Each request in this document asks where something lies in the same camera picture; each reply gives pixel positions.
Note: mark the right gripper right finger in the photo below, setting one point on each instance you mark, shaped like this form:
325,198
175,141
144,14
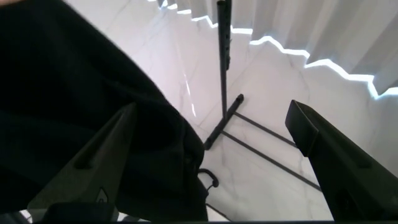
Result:
373,199

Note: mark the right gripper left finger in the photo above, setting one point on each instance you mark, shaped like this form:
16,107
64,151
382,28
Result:
77,193

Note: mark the black garment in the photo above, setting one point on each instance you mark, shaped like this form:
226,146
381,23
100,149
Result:
62,77

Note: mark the black clothes rack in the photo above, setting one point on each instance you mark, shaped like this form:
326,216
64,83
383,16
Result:
223,46

